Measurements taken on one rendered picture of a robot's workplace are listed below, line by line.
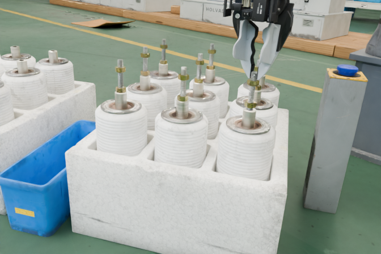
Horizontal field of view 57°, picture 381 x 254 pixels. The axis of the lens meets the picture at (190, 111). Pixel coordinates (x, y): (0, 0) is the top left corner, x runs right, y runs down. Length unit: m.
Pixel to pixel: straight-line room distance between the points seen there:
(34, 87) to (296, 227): 0.66
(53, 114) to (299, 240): 0.62
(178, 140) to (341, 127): 0.35
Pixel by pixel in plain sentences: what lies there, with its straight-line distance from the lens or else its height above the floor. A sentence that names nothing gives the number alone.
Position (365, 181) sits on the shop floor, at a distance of 1.05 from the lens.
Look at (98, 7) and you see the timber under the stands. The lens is 4.51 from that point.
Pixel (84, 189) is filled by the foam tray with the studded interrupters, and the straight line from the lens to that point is 0.69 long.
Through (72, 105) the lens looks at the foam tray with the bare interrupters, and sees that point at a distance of 0.96.
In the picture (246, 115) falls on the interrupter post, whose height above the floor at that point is 0.27.
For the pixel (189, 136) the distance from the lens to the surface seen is 0.59.
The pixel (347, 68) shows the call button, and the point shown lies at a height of 0.33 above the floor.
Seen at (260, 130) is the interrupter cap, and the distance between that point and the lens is 0.59.
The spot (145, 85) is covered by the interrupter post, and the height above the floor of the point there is 0.26.
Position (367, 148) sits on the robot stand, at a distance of 1.16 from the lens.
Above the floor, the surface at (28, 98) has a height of 0.20.
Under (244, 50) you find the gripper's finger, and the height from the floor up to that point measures 0.38.
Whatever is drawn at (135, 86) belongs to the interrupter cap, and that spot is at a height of 0.25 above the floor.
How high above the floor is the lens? 0.49
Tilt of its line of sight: 21 degrees down
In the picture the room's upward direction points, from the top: 3 degrees clockwise
